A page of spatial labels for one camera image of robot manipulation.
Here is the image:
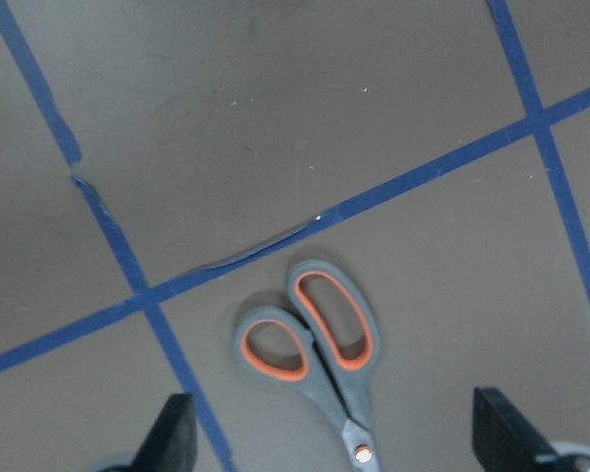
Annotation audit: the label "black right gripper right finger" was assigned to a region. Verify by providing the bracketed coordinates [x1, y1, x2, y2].
[472, 387, 560, 472]

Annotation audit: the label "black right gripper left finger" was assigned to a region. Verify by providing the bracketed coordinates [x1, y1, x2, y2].
[129, 393, 198, 472]

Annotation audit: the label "grey orange handled scissors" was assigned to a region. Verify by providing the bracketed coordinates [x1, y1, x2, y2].
[234, 260, 382, 471]

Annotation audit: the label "brown paper table mat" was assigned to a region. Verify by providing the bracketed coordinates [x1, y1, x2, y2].
[0, 1, 590, 471]

